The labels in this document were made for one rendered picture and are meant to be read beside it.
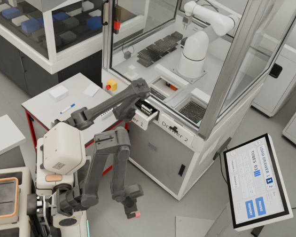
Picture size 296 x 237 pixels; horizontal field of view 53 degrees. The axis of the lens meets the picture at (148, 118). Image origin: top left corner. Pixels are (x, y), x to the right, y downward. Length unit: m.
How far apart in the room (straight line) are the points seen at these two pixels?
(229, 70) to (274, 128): 2.24
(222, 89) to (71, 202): 1.02
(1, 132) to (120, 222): 1.21
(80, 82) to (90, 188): 1.44
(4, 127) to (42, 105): 0.32
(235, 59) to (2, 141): 1.60
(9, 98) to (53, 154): 2.33
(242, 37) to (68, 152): 0.99
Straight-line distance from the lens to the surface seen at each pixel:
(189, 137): 2.13
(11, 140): 2.27
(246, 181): 1.85
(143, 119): 2.14
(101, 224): 2.70
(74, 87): 2.58
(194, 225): 2.77
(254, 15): 1.54
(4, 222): 1.87
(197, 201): 2.92
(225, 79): 1.74
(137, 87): 1.54
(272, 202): 1.73
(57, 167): 1.43
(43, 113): 2.40
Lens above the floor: 2.49
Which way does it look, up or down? 47 degrees down
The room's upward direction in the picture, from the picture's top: 11 degrees clockwise
